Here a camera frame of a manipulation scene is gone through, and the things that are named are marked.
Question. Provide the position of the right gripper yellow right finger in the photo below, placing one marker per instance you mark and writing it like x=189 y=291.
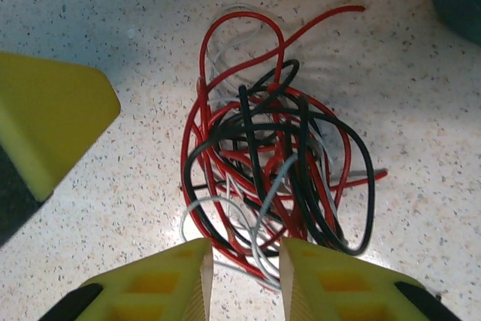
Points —
x=338 y=291

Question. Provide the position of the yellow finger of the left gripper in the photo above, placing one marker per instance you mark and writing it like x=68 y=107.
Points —
x=52 y=118

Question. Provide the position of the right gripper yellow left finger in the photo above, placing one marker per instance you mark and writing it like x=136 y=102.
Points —
x=165 y=283

